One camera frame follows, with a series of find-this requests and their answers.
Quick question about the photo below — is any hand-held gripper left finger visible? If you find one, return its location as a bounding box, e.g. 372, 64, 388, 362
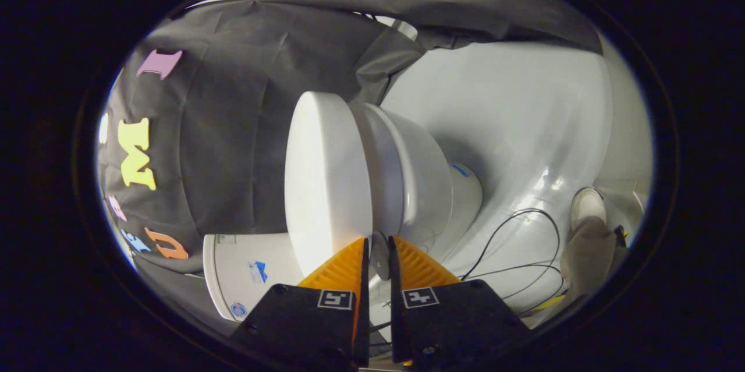
230, 237, 371, 370

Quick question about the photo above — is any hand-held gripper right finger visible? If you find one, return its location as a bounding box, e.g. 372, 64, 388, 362
388, 236, 531, 368

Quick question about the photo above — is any white toilet tank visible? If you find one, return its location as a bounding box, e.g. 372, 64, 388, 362
203, 233, 306, 321

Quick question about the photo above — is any white toilet bowl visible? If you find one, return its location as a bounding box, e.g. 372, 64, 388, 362
372, 105, 484, 262

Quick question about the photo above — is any white toilet seat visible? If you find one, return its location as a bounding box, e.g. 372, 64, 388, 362
349, 103, 405, 239

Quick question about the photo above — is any person's trouser leg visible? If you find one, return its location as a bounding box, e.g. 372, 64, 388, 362
562, 218, 630, 303

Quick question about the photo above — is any person's white shoe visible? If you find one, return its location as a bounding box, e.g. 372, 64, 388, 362
569, 187, 607, 230

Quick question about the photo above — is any black backdrop cloth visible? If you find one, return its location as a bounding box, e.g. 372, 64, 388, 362
96, 0, 603, 326

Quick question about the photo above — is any thin black cable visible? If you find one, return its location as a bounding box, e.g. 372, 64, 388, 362
460, 208, 564, 314

